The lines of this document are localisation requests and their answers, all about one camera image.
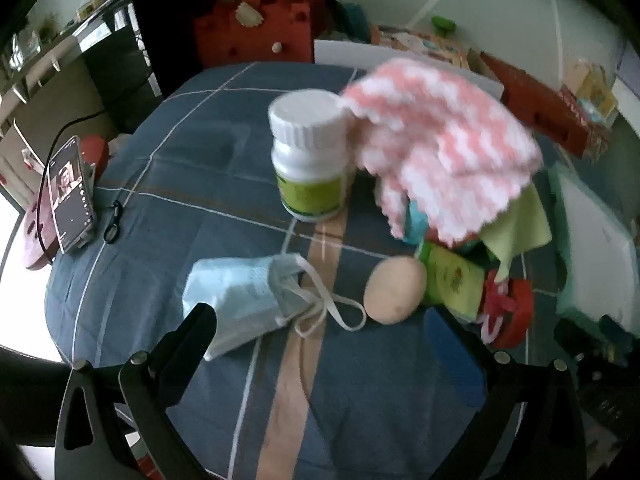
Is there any light green cloth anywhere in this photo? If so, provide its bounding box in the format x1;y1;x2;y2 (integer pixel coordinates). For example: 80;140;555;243
480;185;553;281

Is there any white plastic bag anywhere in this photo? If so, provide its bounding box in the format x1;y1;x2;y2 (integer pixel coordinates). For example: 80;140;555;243
107;132;133;157

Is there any red patterned gift box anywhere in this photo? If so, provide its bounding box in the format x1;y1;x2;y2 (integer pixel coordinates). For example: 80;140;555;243
557;85;612;163

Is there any white pill bottle green label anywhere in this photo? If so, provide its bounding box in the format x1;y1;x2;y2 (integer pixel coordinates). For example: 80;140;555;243
268;89;357;223

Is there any pink white knit cloth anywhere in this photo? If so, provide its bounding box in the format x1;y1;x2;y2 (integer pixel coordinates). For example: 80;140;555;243
340;57;545;248

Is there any teal plastic dish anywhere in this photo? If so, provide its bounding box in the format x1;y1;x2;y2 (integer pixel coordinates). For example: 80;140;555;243
402;200;436;246

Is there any clear teal storage box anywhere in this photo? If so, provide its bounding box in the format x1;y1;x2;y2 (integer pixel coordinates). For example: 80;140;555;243
547;162;640;331

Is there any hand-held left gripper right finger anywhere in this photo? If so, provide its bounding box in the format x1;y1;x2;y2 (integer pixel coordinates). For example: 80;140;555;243
422;305;588;480

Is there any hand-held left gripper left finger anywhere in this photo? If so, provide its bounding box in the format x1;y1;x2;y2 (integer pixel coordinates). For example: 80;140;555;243
54;302;218;480

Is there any beige egg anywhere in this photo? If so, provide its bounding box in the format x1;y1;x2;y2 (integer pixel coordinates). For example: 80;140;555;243
363;256;428;323

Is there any red cardboard box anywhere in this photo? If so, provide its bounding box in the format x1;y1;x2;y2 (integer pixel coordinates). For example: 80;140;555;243
481;51;588;157

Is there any black charging cable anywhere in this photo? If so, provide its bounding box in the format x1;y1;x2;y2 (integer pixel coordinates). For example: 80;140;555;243
35;106;107;266

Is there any white bed footboard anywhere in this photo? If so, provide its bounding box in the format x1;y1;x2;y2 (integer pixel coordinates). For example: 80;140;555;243
313;39;505;97

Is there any blue face mask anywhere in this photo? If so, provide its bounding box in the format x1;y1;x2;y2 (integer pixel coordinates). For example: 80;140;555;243
181;252;368;362

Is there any black carabiner keyring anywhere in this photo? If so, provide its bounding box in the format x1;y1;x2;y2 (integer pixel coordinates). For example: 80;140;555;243
104;201;125;242

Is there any smartphone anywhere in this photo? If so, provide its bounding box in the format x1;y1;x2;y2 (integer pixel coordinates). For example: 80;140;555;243
45;135;97;255

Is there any beige cardboard box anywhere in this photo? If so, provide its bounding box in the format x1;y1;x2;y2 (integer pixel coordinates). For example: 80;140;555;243
570;60;621;121

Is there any green packet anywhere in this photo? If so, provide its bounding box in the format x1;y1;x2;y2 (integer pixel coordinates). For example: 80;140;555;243
417;240;486;321

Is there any colourful toy box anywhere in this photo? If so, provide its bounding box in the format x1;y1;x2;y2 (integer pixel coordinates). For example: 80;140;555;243
372;25;481;71

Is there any red felt handbag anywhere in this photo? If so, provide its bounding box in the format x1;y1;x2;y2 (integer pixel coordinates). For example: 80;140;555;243
192;0;315;68

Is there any black chair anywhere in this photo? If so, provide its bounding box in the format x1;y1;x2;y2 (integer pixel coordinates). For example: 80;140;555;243
82;0;163;136

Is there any teal water bottle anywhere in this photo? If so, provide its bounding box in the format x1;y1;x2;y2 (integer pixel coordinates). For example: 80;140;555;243
340;0;371;41

